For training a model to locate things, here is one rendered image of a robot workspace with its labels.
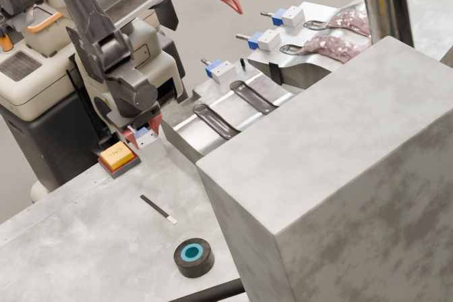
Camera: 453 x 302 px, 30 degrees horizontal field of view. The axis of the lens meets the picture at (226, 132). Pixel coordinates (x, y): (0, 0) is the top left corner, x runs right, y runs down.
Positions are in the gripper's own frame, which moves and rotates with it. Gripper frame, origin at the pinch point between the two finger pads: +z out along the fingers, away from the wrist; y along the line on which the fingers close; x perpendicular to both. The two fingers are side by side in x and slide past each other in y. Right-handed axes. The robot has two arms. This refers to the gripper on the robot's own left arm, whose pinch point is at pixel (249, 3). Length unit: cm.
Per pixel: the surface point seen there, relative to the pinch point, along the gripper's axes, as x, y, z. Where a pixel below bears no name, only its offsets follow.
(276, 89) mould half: -11.3, -12.1, 17.9
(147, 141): -9.2, -45.1, 9.2
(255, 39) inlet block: 8.4, 0.8, 10.0
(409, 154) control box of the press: -109, -55, 2
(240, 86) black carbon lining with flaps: -3.6, -15.9, 14.0
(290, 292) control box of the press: -102, -73, 8
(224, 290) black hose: -41, -60, 33
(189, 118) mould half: -1.8, -30.9, 12.8
